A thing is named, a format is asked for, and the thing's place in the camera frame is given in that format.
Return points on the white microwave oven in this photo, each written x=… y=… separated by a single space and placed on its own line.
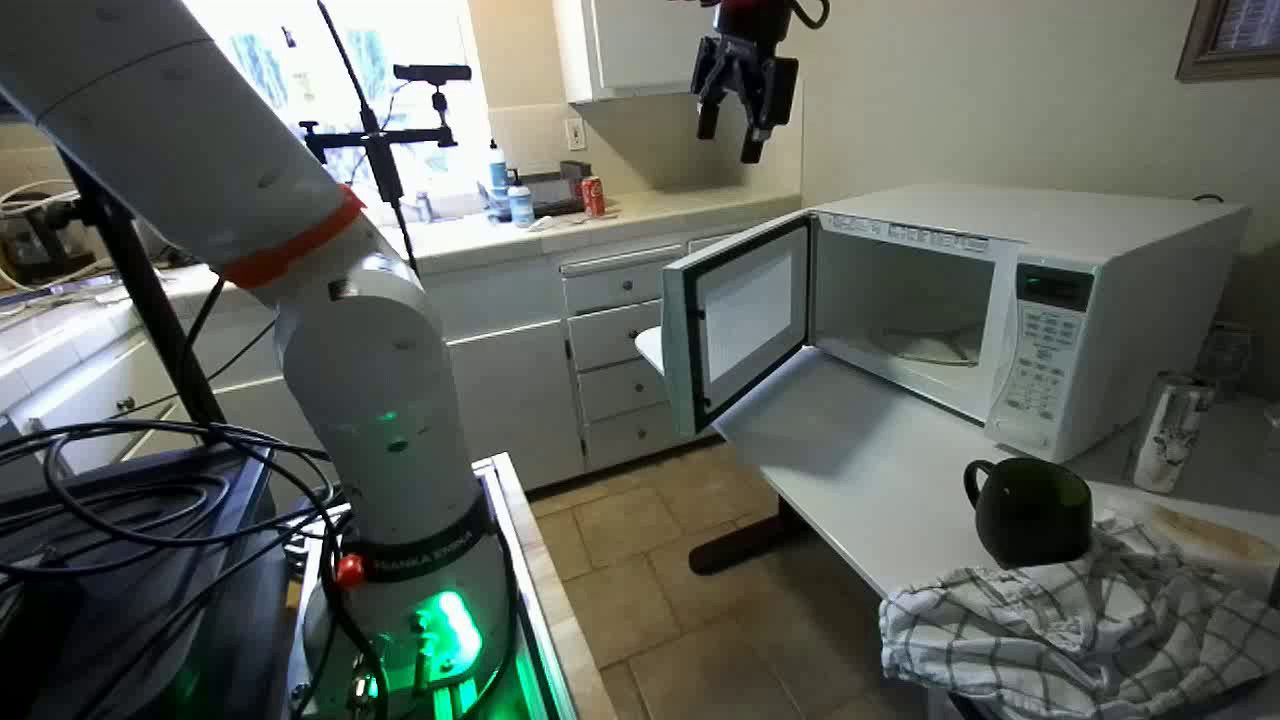
x=1029 y=311

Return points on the white upper wall cabinet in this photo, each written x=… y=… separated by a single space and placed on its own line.
x=630 y=78

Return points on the white kitchen cabinet drawers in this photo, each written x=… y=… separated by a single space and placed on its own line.
x=542 y=330

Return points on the dark green mug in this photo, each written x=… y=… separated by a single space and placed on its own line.
x=1029 y=509

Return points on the blue water bottle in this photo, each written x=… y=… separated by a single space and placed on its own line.
x=497 y=184

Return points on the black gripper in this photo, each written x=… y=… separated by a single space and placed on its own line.
x=741 y=54

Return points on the white microwave door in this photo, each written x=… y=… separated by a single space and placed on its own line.
x=733 y=314

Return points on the red can on counter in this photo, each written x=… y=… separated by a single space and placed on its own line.
x=595 y=195

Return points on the white bottle on table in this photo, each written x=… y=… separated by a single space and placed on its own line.
x=1168 y=434

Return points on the framed picture on wall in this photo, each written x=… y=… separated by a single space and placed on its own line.
x=1234 y=42

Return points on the white checkered dish towel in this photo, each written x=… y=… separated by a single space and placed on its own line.
x=1127 y=633

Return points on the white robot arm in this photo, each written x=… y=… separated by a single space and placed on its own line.
x=417 y=581

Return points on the black camera tripod stand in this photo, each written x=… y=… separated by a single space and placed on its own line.
x=372 y=138

